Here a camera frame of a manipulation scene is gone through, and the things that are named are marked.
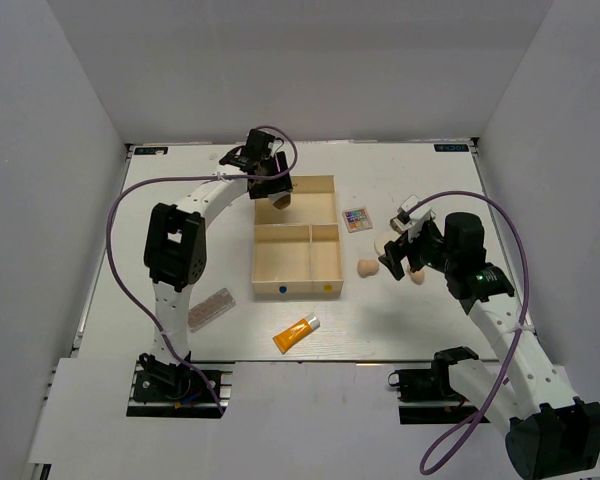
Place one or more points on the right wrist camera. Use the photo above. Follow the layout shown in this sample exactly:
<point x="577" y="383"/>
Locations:
<point x="412" y="212"/>

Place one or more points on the table corner logo sticker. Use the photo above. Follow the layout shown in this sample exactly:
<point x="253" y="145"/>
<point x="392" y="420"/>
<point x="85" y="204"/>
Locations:
<point x="451" y="147"/>

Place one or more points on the cream compartment organizer box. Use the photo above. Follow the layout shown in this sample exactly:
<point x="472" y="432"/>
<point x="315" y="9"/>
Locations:
<point x="297" y="250"/>

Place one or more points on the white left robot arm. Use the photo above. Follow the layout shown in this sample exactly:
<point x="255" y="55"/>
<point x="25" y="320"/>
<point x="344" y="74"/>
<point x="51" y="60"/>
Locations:
<point x="176" y="249"/>

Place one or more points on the beige makeup sponge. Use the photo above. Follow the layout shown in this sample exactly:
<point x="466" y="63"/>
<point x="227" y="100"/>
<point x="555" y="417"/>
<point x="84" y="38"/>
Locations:
<point x="417" y="277"/>
<point x="367" y="267"/>

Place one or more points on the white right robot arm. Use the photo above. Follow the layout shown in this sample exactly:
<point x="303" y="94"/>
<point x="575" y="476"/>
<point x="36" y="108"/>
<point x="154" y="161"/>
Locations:
<point x="548" y="430"/>

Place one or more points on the colourful eyeshadow palette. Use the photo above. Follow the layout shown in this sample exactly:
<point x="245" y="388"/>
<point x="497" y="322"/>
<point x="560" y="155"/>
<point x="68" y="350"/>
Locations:
<point x="357" y="220"/>

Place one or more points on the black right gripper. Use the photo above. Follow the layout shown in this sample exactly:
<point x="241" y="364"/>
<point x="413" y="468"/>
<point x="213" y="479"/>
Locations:
<point x="394" y="251"/>

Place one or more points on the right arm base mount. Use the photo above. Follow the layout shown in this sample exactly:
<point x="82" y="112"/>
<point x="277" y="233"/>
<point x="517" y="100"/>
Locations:
<point x="422" y="402"/>

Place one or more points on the left table logo sticker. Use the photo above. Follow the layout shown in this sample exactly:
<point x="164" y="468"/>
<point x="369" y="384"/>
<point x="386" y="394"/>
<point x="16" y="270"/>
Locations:
<point x="150" y="150"/>

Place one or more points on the orange cream tube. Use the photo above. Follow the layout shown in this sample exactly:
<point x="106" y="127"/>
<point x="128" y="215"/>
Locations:
<point x="285" y="340"/>

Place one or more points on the white gold sunscreen bottle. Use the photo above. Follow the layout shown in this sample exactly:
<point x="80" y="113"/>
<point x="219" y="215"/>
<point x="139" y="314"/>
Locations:
<point x="280" y="201"/>

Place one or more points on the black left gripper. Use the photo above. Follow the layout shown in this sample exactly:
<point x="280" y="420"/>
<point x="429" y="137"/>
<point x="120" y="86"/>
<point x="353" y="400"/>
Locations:
<point x="281" y="181"/>

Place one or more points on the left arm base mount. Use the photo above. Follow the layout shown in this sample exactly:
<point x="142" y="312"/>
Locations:
<point x="161" y="390"/>

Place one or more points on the round white powder puff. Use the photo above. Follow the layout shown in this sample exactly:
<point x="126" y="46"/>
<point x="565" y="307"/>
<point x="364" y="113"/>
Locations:
<point x="382" y="239"/>

